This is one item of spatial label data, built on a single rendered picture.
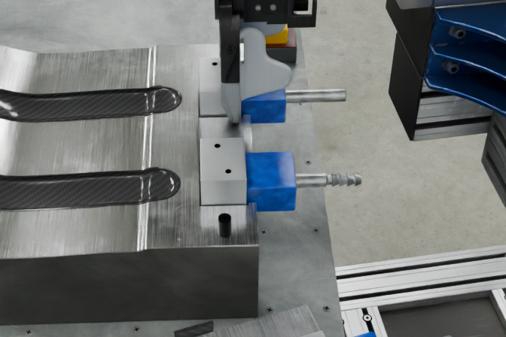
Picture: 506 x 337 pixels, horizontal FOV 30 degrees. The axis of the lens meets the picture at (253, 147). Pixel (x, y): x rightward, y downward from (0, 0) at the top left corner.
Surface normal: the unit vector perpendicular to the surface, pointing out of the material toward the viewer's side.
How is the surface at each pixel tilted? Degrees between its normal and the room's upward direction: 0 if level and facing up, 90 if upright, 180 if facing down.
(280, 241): 0
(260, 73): 77
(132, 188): 4
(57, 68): 2
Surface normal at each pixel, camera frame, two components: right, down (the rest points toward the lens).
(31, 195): -0.01, -0.68
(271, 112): 0.05, 0.67
